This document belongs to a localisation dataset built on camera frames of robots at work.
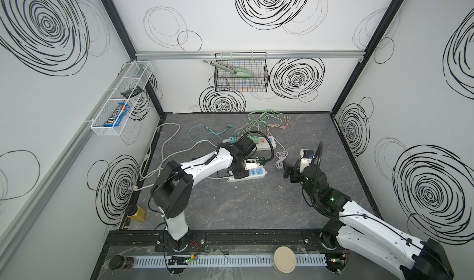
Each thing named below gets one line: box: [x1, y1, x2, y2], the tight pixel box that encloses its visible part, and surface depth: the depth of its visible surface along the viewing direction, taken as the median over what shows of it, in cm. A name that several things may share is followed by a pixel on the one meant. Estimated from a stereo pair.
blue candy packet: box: [103, 102, 131, 128], surface depth 72 cm
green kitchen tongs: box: [202, 59, 252, 77], surface depth 93 cm
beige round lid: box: [272, 246, 297, 274], surface depth 66 cm
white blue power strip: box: [227, 166, 268, 183], surface depth 93 cm
